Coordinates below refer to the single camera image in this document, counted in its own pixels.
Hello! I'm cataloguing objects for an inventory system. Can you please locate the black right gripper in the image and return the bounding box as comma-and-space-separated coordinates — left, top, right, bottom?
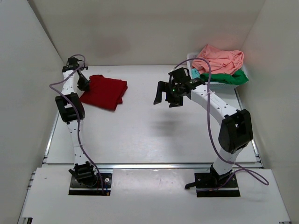
154, 82, 183, 108

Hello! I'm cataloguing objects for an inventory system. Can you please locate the red t-shirt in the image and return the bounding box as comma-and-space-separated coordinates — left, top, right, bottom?
80, 75, 128, 111

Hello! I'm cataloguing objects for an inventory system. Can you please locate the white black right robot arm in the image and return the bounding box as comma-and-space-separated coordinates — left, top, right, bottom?
153, 68, 253, 191

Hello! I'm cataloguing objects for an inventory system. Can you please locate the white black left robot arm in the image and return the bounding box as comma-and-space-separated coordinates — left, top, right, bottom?
50, 55, 98, 188

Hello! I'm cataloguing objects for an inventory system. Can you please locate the teal t-shirt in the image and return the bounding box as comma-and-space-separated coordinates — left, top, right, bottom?
191, 68, 200, 79

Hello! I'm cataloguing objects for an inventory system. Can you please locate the white plastic laundry basket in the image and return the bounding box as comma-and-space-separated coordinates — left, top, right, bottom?
186, 52, 241, 90

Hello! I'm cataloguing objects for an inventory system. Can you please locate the pink t-shirt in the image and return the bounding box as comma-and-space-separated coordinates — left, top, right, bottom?
196, 44, 244, 75

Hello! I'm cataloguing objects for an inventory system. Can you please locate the green t-shirt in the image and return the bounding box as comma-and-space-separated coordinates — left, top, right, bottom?
200, 70, 249, 85

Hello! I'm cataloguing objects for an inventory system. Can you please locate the aluminium rail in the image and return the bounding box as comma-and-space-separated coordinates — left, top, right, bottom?
42, 162, 262, 169

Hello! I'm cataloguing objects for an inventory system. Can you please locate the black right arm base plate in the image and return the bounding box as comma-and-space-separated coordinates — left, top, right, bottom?
185, 173, 241, 198

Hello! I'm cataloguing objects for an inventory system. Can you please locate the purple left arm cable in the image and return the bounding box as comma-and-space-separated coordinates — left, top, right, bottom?
49, 54, 111, 196

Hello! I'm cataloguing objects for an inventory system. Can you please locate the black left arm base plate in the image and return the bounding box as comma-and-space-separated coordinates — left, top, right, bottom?
68, 169, 113, 196

